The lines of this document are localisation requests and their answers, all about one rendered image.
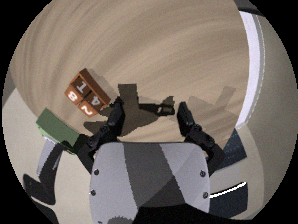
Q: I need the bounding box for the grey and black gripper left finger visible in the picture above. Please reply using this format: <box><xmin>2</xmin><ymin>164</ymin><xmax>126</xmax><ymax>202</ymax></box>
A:
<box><xmin>77</xmin><ymin>102</ymin><xmax>126</xmax><ymax>175</ymax></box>

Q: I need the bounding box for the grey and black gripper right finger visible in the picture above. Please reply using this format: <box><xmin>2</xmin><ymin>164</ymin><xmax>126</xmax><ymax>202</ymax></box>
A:
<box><xmin>176</xmin><ymin>102</ymin><xmax>225</xmax><ymax>177</ymax></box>

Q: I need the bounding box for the brown rectangular tray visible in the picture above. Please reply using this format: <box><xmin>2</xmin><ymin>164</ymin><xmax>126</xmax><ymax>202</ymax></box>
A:
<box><xmin>69</xmin><ymin>68</ymin><xmax>111</xmax><ymax>109</ymax></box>

